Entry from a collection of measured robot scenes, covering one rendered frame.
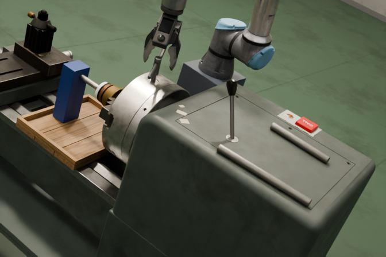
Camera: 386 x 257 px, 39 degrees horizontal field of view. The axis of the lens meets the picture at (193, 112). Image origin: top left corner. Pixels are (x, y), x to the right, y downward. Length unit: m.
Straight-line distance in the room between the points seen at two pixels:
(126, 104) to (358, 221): 2.47
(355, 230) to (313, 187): 2.29
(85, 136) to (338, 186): 0.94
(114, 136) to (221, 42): 0.69
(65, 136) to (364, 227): 2.40
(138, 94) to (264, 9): 0.62
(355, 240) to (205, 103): 2.20
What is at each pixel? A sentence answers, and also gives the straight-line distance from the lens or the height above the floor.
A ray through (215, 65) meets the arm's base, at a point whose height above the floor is 1.15.
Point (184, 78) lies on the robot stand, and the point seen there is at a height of 1.04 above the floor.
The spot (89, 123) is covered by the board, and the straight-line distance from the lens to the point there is 2.13.
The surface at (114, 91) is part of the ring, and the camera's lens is 1.90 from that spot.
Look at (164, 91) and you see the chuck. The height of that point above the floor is 1.23.
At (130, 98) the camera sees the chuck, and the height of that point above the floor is 1.19.
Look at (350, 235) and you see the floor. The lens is 3.74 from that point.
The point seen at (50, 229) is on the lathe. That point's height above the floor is 0.54.
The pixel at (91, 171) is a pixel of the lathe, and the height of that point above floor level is 0.86.
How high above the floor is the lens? 2.03
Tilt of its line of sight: 28 degrees down
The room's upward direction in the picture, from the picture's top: 19 degrees clockwise
